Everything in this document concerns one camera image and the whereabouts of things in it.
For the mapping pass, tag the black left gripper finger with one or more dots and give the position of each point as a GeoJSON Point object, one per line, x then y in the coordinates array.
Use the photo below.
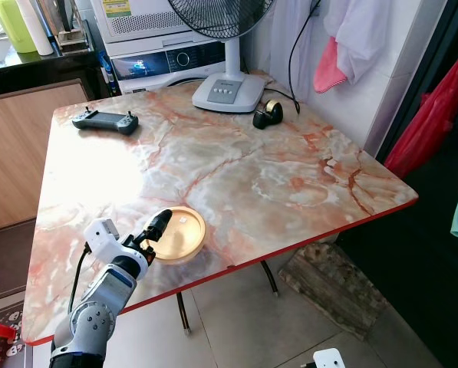
{"type": "Point", "coordinates": [159, 225]}

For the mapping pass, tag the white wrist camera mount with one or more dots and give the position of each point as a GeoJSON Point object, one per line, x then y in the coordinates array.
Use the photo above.
{"type": "Point", "coordinates": [330, 360]}
{"type": "Point", "coordinates": [106, 239]}

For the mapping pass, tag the white cylinder bottle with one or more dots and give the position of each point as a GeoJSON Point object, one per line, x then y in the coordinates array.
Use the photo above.
{"type": "Point", "coordinates": [40, 31]}

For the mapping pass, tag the black tape dispenser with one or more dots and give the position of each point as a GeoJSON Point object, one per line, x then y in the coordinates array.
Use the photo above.
{"type": "Point", "coordinates": [265, 116]}

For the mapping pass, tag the white hanging garment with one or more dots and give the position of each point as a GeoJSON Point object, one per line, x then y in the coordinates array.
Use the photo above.
{"type": "Point", "coordinates": [374, 38]}

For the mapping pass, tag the grey handheld controller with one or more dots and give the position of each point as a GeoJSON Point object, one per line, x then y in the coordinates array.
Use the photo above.
{"type": "Point", "coordinates": [106, 121]}

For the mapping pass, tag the marble top folding table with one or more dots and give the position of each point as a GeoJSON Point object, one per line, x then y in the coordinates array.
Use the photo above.
{"type": "Point", "coordinates": [259, 176]}

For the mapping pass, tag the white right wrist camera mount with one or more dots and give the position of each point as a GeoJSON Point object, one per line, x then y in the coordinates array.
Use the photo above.
{"type": "Point", "coordinates": [330, 360]}

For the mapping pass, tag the pink cloth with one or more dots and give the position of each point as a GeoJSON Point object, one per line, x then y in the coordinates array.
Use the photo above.
{"type": "Point", "coordinates": [330, 73]}

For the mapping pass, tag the white appliance yellow label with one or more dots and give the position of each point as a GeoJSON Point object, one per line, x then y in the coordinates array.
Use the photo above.
{"type": "Point", "coordinates": [144, 27]}

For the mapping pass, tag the white washing machine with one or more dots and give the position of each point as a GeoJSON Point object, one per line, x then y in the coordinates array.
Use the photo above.
{"type": "Point", "coordinates": [167, 61]}

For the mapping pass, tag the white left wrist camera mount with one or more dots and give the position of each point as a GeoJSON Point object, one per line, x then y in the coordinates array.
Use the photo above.
{"type": "Point", "coordinates": [106, 239]}

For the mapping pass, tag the white pedestal fan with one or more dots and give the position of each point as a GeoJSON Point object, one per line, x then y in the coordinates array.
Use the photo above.
{"type": "Point", "coordinates": [228, 92]}

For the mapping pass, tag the round container tan lid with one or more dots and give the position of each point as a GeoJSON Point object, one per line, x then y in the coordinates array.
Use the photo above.
{"type": "Point", "coordinates": [182, 234]}

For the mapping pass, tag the wooden knife block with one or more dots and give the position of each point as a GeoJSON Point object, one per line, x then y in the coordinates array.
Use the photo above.
{"type": "Point", "coordinates": [71, 32]}

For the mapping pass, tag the green plastic container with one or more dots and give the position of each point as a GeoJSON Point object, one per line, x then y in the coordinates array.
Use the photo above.
{"type": "Point", "coordinates": [14, 27]}

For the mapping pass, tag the patterned floor mat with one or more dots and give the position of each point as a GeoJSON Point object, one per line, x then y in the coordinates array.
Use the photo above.
{"type": "Point", "coordinates": [10, 314]}

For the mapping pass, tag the red plastic bag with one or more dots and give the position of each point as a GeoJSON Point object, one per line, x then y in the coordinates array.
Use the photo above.
{"type": "Point", "coordinates": [428, 115]}

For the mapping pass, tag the wooden cabinet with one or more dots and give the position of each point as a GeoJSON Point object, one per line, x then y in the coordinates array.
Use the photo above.
{"type": "Point", "coordinates": [21, 153]}

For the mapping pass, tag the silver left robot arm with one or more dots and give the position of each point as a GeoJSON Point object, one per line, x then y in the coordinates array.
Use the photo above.
{"type": "Point", "coordinates": [98, 322]}

